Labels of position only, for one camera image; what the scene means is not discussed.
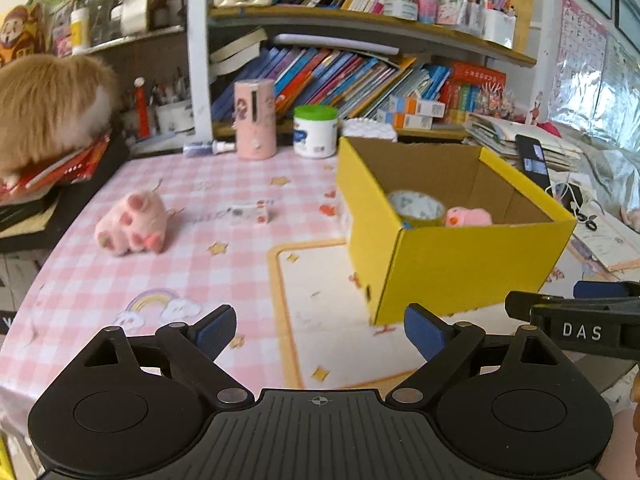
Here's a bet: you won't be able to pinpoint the pink pig plush toy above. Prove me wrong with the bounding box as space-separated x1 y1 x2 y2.
445 207 492 228

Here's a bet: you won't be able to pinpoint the pink paw plush toy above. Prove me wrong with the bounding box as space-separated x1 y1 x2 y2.
94 190 168 257

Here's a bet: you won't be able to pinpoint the small white box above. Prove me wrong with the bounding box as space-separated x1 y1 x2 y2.
226 200 272 226

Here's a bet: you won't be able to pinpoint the yellow cardboard box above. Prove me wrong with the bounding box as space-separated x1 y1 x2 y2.
336 136 576 325

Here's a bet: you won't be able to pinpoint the black scissors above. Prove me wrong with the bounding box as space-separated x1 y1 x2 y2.
574 207 598 232

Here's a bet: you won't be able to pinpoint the pink checkered tablecloth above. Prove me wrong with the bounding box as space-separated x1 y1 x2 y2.
0 146 640 436

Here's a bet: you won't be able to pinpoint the black smartphone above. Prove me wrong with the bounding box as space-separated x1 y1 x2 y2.
515 134 551 194

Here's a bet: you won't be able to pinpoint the white spray bottle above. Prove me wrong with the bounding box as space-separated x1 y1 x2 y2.
182 140 235 158

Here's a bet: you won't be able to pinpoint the stack of papers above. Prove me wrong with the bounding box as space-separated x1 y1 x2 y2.
462 114 582 170

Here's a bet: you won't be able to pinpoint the white pen holder cup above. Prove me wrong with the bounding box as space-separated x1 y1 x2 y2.
155 100 194 134

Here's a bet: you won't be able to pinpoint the white tissue pack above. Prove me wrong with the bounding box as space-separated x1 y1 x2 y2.
341 118 398 142

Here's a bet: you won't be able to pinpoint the pink cylindrical humidifier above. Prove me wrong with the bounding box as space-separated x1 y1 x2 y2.
234 79 277 160

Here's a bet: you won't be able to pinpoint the orange white medicine box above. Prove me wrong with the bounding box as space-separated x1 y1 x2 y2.
388 96 446 118

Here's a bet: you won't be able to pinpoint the white jar green lid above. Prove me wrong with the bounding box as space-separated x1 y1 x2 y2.
293 104 338 159

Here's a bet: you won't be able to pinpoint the red book set box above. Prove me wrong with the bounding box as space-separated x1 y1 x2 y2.
438 61 506 125

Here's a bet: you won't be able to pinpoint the row of colourful books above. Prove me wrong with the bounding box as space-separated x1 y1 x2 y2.
209 47 451 122

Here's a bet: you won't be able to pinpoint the fluffy orange cat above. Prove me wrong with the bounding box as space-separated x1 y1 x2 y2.
1 54 120 186

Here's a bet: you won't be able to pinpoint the white charger cable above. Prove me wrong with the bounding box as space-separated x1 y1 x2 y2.
544 171 584 212

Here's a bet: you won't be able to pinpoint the alphabet wall poster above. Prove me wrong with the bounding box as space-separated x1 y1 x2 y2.
549 0 608 130

